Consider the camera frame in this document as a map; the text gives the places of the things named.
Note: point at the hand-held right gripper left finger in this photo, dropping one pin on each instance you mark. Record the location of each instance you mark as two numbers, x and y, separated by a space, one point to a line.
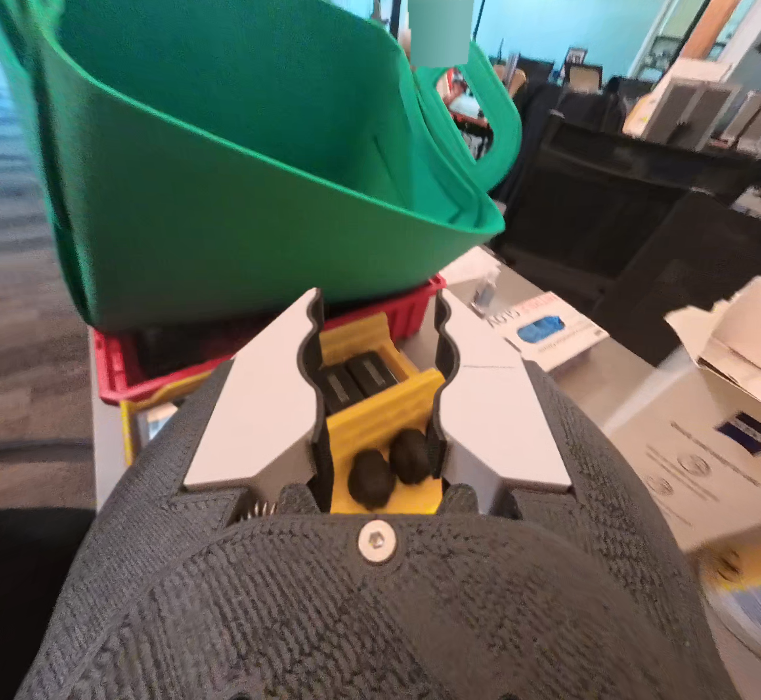
255 415

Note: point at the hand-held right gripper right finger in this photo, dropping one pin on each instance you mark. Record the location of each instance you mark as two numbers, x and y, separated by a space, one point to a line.
499 420

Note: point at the black rectangular case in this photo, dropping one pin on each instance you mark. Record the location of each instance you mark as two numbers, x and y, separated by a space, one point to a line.
374 376
340 391

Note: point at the black rounded pouch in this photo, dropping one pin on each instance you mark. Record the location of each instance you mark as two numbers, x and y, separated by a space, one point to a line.
370 480
410 455

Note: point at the disposable glove box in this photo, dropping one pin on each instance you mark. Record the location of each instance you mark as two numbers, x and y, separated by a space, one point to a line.
553 331

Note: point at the yellow plastic bin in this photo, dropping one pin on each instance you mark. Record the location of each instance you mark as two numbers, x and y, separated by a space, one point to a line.
351 337
380 415

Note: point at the small clear plastic holder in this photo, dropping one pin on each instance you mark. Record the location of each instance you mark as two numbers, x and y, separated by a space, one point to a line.
486 293

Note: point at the red plastic crate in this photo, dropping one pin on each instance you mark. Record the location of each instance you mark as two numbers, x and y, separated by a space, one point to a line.
380 308

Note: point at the white cardboard box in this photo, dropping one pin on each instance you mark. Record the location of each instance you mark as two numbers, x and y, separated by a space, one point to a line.
683 474

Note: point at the black desk partition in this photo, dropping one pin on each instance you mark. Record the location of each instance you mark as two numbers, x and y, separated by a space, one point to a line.
594 207

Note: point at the green flexible tub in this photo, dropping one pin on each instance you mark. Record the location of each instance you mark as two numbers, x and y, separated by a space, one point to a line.
208 147

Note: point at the cleaning wipes canister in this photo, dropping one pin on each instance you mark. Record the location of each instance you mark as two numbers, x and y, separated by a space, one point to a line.
737 593

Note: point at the grey file boxes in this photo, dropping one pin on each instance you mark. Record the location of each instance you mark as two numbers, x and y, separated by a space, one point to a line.
678 106

